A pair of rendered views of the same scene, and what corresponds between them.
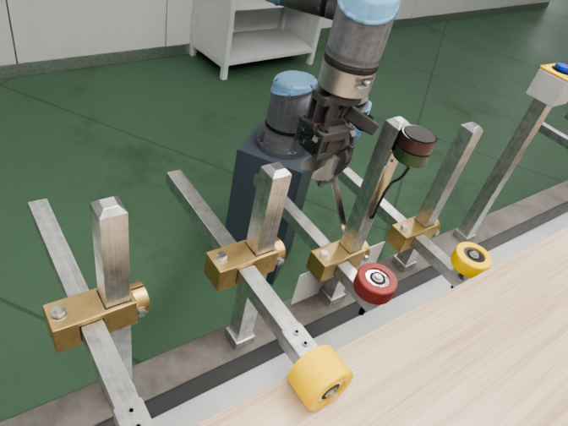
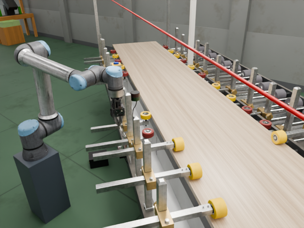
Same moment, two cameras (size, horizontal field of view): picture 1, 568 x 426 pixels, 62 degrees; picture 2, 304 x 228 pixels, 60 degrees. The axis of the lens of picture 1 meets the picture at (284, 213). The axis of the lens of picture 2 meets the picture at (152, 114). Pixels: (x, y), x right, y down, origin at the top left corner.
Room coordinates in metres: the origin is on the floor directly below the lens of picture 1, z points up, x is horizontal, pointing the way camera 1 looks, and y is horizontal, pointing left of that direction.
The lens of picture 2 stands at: (-0.11, 1.08, 1.82)
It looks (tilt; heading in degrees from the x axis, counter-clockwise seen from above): 28 degrees down; 300
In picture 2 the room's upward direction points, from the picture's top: 1 degrees counter-clockwise
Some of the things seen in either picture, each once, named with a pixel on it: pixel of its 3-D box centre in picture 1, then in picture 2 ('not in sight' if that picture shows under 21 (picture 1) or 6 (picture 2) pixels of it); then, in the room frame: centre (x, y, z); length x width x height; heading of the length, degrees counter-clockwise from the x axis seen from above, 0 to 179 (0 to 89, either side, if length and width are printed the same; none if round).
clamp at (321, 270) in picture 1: (340, 258); (131, 139); (0.75, -0.14, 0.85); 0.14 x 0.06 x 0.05; 134
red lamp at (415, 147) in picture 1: (417, 139); (135, 94); (0.73, -0.19, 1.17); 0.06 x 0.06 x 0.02
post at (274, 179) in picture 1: (253, 273); (137, 152); (0.59, 0.03, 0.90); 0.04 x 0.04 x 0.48; 44
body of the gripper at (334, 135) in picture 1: (330, 120); (117, 105); (0.76, -0.04, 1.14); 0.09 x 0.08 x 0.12; 133
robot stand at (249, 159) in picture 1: (267, 205); (43, 182); (1.53, 0.07, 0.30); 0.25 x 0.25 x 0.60; 79
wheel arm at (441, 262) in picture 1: (397, 223); (120, 125); (0.94, -0.28, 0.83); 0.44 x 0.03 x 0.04; 44
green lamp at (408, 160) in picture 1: (412, 152); (135, 97); (0.73, -0.19, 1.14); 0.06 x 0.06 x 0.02
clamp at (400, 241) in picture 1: (414, 231); (125, 124); (0.92, -0.32, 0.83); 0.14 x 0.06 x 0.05; 134
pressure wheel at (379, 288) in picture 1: (369, 295); (148, 137); (0.65, -0.20, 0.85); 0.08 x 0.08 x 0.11
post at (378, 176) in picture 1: (359, 221); (130, 126); (0.76, -0.15, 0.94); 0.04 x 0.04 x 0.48; 44
